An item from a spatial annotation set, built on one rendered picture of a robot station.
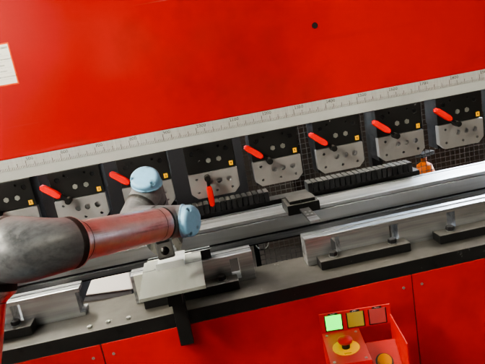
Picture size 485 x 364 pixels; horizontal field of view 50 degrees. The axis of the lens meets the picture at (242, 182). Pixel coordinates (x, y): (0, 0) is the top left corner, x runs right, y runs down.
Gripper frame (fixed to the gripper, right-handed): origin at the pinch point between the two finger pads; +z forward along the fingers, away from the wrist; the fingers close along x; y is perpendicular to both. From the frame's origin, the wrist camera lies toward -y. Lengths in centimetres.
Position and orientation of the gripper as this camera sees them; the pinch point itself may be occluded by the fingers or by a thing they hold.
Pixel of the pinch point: (168, 251)
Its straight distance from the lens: 159.0
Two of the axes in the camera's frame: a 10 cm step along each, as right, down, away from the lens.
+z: 0.5, 5.9, 8.0
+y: -2.1, -7.8, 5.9
